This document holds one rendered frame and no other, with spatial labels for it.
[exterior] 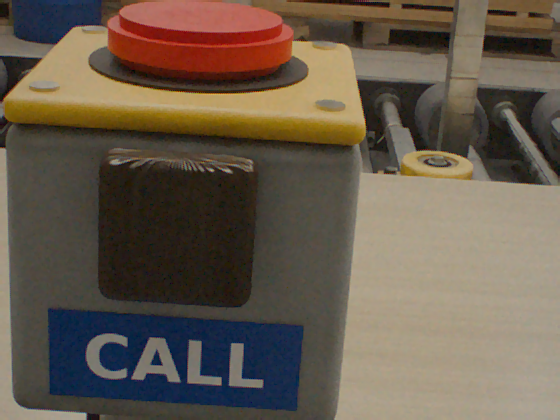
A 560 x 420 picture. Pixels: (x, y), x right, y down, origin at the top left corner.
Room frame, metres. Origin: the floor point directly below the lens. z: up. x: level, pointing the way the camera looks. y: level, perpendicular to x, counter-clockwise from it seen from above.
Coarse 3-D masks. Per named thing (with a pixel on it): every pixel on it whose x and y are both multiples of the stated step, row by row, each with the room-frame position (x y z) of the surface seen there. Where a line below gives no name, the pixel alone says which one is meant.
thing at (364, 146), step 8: (8, 128) 1.75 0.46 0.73; (0, 136) 1.69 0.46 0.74; (368, 136) 1.83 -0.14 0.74; (360, 144) 1.77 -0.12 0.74; (368, 144) 1.83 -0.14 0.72; (368, 152) 1.73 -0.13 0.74; (480, 152) 1.77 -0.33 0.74; (368, 160) 1.68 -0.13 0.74; (368, 168) 1.64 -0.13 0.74; (488, 168) 1.69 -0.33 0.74; (488, 176) 1.65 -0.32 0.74
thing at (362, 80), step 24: (360, 96) 1.83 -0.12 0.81; (408, 96) 1.83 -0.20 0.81; (480, 96) 1.84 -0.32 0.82; (528, 96) 1.84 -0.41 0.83; (408, 120) 1.83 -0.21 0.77; (528, 120) 1.84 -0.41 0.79; (0, 144) 1.81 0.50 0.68; (384, 144) 1.83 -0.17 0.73; (504, 144) 1.84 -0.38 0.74; (504, 168) 1.78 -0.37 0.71; (552, 168) 1.80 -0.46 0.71
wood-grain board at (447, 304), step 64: (0, 192) 1.00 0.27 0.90; (384, 192) 1.08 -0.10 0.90; (448, 192) 1.09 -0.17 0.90; (512, 192) 1.11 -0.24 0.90; (0, 256) 0.84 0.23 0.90; (384, 256) 0.91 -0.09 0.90; (448, 256) 0.92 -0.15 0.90; (512, 256) 0.93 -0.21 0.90; (0, 320) 0.73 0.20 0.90; (384, 320) 0.77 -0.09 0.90; (448, 320) 0.78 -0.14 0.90; (512, 320) 0.79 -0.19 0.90; (0, 384) 0.64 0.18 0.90; (384, 384) 0.67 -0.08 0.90; (448, 384) 0.68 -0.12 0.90; (512, 384) 0.69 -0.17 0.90
